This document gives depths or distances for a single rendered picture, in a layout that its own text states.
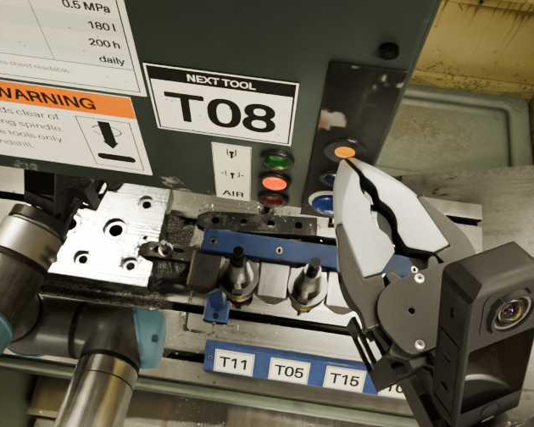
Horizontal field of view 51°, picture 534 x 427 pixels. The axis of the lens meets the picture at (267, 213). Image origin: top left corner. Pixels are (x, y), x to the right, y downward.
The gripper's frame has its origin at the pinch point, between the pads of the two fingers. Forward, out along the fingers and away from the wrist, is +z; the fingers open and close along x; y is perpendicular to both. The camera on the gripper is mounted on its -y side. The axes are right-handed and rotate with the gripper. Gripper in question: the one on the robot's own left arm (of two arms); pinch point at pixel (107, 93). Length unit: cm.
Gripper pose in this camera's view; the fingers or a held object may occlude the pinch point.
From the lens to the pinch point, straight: 80.1
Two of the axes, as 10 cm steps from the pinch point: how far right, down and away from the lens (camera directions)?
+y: -0.3, 4.3, 9.0
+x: 9.4, 3.1, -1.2
